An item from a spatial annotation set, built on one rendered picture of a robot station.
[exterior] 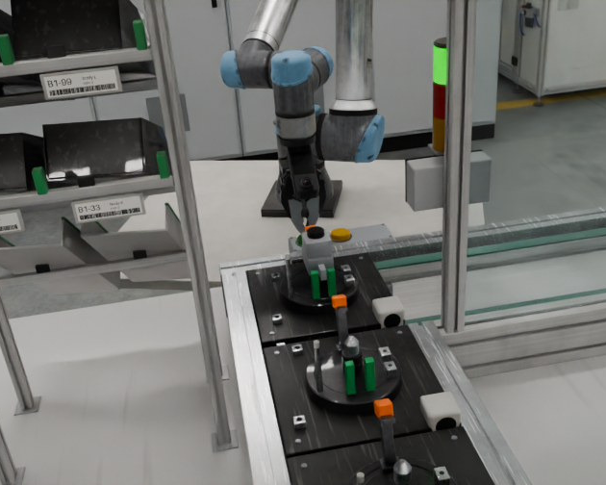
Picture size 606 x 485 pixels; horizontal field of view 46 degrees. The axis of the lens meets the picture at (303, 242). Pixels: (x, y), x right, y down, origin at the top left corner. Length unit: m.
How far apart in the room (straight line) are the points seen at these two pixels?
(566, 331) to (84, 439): 0.81
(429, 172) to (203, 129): 3.28
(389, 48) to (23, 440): 3.48
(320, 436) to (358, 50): 0.99
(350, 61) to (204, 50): 2.52
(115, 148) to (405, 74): 3.55
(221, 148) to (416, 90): 1.21
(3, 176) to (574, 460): 0.88
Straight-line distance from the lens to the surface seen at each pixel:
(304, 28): 4.22
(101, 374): 1.37
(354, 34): 1.71
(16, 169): 0.99
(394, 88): 4.42
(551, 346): 1.29
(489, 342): 1.23
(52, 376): 1.40
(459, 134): 1.04
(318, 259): 1.21
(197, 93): 4.23
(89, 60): 0.89
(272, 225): 1.78
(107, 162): 0.97
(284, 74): 1.33
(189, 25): 4.15
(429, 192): 1.09
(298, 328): 1.20
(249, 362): 1.16
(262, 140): 4.34
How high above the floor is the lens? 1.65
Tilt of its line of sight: 28 degrees down
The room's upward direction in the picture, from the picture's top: 5 degrees counter-clockwise
